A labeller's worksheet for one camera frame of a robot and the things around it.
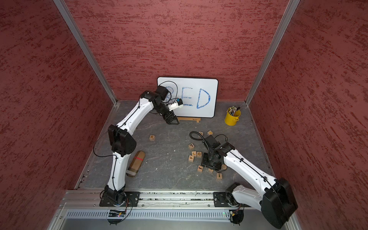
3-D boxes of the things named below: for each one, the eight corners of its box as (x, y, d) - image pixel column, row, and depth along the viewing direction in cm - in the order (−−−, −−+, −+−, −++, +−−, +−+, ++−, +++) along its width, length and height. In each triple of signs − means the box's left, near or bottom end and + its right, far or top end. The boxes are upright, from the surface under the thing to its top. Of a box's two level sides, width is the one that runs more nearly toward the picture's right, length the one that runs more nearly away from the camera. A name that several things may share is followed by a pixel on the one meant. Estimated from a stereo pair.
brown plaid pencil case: (126, 175, 84) (124, 174, 81) (138, 151, 94) (137, 149, 91) (135, 178, 83) (133, 176, 80) (146, 153, 93) (145, 151, 90)
